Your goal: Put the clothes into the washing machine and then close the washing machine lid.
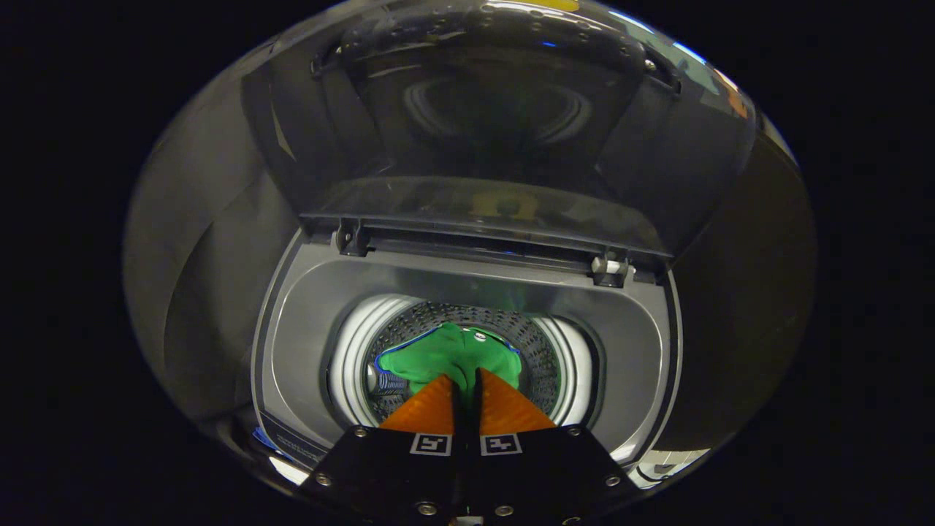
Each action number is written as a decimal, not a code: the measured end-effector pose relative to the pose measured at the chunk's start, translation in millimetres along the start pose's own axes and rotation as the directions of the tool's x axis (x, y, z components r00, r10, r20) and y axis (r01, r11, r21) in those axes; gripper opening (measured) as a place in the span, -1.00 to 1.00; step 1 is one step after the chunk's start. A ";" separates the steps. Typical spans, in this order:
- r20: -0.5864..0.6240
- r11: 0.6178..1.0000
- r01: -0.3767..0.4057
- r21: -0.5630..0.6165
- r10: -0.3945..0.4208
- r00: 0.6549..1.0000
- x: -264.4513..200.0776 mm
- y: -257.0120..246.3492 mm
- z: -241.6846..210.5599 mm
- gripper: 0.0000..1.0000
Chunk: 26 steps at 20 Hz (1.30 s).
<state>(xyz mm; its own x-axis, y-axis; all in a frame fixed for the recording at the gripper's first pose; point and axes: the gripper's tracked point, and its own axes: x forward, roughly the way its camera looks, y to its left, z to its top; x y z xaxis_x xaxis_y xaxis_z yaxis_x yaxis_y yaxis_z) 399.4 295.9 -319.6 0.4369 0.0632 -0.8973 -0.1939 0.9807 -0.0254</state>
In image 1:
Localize dark washing machine lid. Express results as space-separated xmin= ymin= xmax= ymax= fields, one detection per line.
xmin=241 ymin=0 xmax=760 ymax=277

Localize green polo shirt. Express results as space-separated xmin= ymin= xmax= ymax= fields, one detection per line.
xmin=375 ymin=323 xmax=523 ymax=410

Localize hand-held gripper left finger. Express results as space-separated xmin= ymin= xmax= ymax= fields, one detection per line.
xmin=299 ymin=375 xmax=467 ymax=524

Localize black backdrop cloth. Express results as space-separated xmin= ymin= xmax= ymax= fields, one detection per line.
xmin=123 ymin=44 xmax=308 ymax=439

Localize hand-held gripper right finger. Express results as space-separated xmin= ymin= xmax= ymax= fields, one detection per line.
xmin=471 ymin=367 xmax=644 ymax=524

